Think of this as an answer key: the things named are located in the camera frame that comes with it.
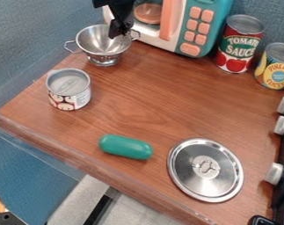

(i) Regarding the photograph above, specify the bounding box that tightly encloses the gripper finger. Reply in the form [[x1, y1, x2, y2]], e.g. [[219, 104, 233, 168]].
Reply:
[[107, 18, 130, 40]]

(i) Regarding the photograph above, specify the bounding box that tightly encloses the short mushroom can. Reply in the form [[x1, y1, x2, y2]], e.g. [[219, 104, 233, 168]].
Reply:
[[44, 68, 92, 112]]

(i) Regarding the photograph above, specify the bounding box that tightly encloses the red tomato sauce can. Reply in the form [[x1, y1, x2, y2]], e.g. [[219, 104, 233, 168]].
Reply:
[[215, 14, 266, 74]]

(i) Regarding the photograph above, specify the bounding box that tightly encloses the yellow pineapple can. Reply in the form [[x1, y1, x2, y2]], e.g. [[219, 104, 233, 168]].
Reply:
[[252, 42, 284, 91]]

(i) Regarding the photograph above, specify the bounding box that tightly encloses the silver strainer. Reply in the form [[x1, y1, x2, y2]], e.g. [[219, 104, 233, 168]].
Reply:
[[62, 24, 142, 68]]

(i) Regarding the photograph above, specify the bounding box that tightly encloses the toy microwave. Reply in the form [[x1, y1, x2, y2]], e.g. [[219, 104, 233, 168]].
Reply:
[[101, 0, 236, 59]]

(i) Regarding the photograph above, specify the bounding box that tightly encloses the green toy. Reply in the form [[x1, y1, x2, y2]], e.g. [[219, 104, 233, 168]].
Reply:
[[98, 134, 155, 161]]

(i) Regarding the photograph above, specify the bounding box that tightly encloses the silver lid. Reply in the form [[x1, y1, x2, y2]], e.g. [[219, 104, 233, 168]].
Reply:
[[166, 138, 245, 204]]

